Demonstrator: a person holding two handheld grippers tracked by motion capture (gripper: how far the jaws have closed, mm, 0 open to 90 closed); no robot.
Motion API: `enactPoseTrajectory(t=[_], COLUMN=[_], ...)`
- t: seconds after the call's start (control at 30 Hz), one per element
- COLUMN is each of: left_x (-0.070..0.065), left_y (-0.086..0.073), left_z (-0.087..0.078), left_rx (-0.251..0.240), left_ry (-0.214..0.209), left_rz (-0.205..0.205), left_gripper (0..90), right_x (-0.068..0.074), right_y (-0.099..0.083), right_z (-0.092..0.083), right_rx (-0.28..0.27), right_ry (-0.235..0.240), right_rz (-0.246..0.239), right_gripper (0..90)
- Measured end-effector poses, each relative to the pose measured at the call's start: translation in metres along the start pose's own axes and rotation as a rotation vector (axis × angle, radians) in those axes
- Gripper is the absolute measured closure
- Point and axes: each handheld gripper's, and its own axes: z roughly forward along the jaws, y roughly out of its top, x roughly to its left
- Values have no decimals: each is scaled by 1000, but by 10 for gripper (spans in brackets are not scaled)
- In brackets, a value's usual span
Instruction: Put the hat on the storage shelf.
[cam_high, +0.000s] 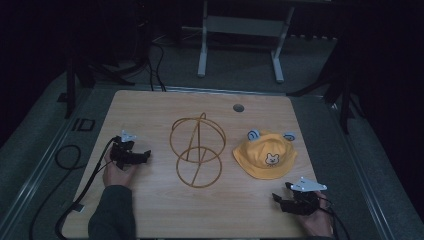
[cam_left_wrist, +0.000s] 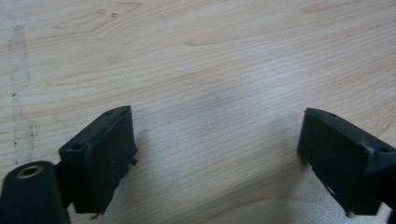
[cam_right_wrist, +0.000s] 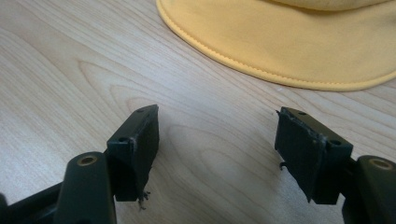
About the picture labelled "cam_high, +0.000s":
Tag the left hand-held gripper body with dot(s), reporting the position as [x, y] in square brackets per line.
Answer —
[122, 154]

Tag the yellow bucket hat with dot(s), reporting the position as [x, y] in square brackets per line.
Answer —
[265, 156]

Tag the white metal table frame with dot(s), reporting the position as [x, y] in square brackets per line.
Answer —
[245, 26]

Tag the person's right hand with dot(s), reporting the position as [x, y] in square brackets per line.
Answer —
[317, 220]

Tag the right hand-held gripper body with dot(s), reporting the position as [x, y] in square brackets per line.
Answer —
[304, 199]

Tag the black tape piece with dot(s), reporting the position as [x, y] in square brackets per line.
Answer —
[78, 207]

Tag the person's left hand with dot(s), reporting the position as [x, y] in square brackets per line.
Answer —
[117, 175]

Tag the grey round table grommet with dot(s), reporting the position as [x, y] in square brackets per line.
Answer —
[238, 107]

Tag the black metal stand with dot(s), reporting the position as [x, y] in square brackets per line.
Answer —
[345, 100]
[71, 86]

